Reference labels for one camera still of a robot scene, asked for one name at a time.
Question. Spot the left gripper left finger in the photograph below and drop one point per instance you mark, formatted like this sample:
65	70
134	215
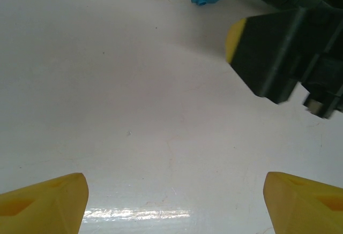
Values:
40	210

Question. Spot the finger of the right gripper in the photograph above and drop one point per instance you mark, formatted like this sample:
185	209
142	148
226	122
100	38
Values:
262	54

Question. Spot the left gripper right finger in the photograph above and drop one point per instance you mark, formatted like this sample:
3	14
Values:
308	212

